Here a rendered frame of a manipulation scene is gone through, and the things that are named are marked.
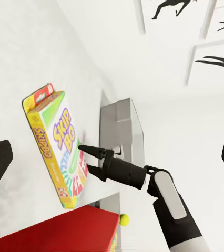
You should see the board game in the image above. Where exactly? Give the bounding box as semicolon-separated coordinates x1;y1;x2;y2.
23;84;89;209

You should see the tennis ball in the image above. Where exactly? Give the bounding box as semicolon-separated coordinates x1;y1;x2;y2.
120;214;129;226

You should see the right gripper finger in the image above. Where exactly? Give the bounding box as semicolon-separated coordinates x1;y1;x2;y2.
87;165;102;179
78;144;108;160

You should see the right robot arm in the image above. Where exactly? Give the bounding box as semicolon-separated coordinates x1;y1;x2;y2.
78;144;211;252

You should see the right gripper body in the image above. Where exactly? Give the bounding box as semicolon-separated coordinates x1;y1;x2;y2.
100;150;134;185

